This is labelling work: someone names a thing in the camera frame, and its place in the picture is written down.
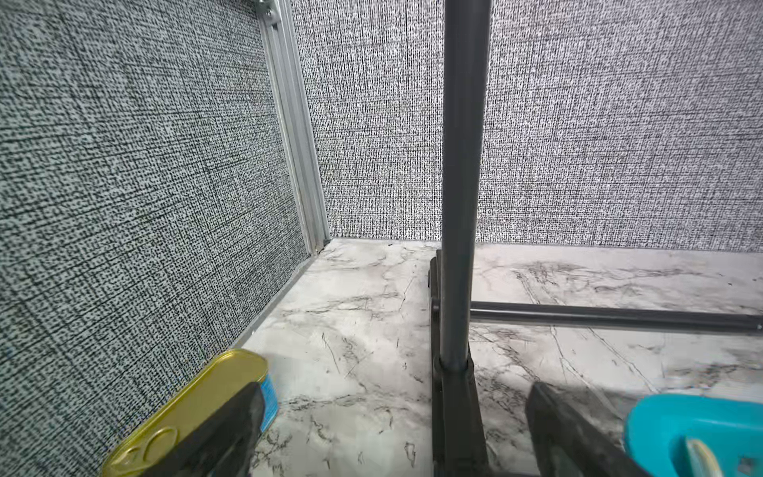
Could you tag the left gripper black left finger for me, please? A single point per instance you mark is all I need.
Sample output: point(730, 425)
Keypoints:
point(223, 445)

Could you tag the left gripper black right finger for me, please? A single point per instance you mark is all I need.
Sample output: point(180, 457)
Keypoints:
point(566, 444)

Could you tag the yellow striped towel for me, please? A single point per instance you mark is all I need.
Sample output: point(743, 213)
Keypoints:
point(702, 460)

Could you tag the green tin can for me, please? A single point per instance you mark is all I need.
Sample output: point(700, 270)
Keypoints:
point(224, 377)

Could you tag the teal plastic basket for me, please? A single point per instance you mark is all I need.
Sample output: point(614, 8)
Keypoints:
point(657, 428)

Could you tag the black clothes rack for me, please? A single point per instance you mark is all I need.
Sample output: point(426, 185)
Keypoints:
point(458, 438)

